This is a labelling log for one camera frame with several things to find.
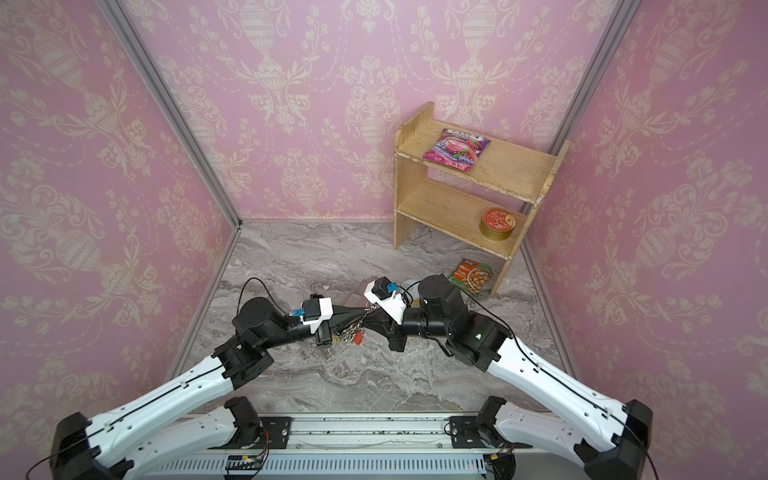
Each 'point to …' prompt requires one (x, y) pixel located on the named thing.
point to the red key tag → (358, 338)
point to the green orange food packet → (471, 275)
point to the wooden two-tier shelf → (467, 186)
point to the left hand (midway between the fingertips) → (363, 313)
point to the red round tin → (497, 225)
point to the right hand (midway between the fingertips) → (364, 321)
